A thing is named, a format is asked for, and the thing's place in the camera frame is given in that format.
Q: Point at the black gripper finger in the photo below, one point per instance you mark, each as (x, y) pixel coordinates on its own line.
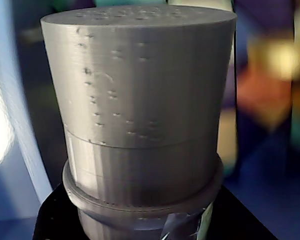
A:
(230, 220)
(57, 220)

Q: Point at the gray salt shaker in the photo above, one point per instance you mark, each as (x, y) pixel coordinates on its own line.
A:
(140, 100)

